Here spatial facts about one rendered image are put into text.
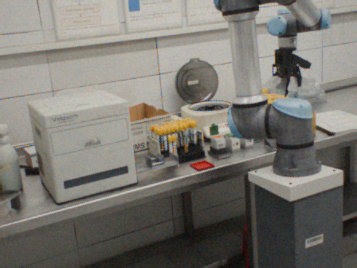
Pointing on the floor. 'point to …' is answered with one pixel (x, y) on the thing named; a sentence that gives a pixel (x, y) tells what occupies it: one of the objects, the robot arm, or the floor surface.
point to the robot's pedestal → (300, 230)
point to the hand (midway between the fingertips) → (292, 95)
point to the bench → (37, 222)
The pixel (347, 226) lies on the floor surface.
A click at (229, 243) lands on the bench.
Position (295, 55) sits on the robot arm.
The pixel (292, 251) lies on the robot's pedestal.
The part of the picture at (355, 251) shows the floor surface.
